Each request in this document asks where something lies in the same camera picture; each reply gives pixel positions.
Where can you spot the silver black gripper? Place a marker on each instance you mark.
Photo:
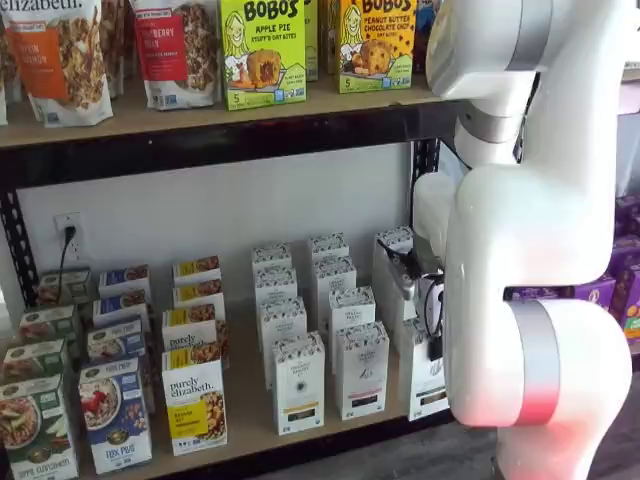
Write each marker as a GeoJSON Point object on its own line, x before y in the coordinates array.
{"type": "Point", "coordinates": [407, 280]}

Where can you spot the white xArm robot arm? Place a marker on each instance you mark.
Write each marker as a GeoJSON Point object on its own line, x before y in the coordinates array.
{"type": "Point", "coordinates": [525, 225]}

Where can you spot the white box pink strip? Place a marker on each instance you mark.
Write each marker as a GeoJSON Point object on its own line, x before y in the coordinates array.
{"type": "Point", "coordinates": [335, 277]}
{"type": "Point", "coordinates": [327, 245]}
{"type": "Point", "coordinates": [352, 307]}
{"type": "Point", "coordinates": [362, 370]}

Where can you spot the white box yellow strip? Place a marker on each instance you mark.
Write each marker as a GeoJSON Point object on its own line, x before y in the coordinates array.
{"type": "Point", "coordinates": [280, 320]}
{"type": "Point", "coordinates": [297, 385]}
{"type": "Point", "coordinates": [270, 255]}
{"type": "Point", "coordinates": [275, 282]}

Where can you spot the particle board shelf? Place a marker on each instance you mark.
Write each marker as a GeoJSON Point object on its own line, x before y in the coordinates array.
{"type": "Point", "coordinates": [245, 400]}
{"type": "Point", "coordinates": [175, 120]}

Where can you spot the yellow Purely Elizabeth box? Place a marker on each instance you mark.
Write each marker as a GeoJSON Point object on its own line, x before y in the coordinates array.
{"type": "Point", "coordinates": [195, 270]}
{"type": "Point", "coordinates": [187, 325]}
{"type": "Point", "coordinates": [192, 400]}
{"type": "Point", "coordinates": [197, 292]}

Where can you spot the yellow Bobo's peanut butter box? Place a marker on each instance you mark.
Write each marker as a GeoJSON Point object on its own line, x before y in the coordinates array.
{"type": "Point", "coordinates": [375, 45]}

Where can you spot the black metal shelf rack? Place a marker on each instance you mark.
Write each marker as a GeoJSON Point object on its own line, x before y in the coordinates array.
{"type": "Point", "coordinates": [200, 145]}

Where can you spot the blue Flax Plus cereal box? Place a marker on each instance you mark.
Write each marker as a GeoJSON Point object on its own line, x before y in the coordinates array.
{"type": "Point", "coordinates": [122, 277]}
{"type": "Point", "coordinates": [120, 305]}
{"type": "Point", "coordinates": [115, 415]}
{"type": "Point", "coordinates": [115, 337]}

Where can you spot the green Bobo's apple pie box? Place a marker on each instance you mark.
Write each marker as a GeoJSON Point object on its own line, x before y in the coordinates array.
{"type": "Point", "coordinates": [260, 45]}
{"type": "Point", "coordinates": [311, 40]}

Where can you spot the green cereal box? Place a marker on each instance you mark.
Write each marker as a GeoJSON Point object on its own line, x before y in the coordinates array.
{"type": "Point", "coordinates": [35, 430]}
{"type": "Point", "coordinates": [30, 357]}
{"type": "Point", "coordinates": [47, 322]}
{"type": "Point", "coordinates": [75, 287]}

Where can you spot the red Purely Elizabeth granola bag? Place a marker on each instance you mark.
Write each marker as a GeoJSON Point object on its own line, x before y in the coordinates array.
{"type": "Point", "coordinates": [165, 50]}

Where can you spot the orange Purely Elizabeth granola bag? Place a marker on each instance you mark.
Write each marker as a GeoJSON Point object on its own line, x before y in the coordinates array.
{"type": "Point", "coordinates": [55, 60]}

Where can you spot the white granola bag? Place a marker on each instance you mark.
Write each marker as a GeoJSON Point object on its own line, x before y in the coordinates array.
{"type": "Point", "coordinates": [3, 100]}

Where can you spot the white wall outlet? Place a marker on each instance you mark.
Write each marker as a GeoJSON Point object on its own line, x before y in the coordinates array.
{"type": "Point", "coordinates": [75, 250]}

